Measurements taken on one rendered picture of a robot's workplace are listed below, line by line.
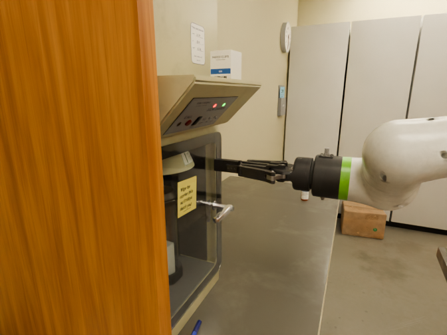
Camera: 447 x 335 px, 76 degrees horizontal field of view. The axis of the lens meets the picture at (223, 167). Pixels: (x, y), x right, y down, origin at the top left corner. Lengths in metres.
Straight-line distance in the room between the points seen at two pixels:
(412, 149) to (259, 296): 0.57
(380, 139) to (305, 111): 3.03
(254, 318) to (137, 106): 0.61
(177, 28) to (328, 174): 0.41
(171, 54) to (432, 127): 0.44
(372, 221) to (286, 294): 2.56
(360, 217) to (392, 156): 2.87
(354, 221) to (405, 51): 1.77
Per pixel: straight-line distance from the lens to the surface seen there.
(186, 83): 0.42
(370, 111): 3.48
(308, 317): 0.84
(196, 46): 0.66
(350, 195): 0.63
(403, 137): 0.50
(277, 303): 0.86
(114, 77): 0.39
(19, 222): 0.64
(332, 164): 0.62
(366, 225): 3.39
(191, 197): 0.64
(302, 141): 3.55
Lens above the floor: 1.49
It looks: 15 degrees down
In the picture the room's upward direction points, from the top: straight up
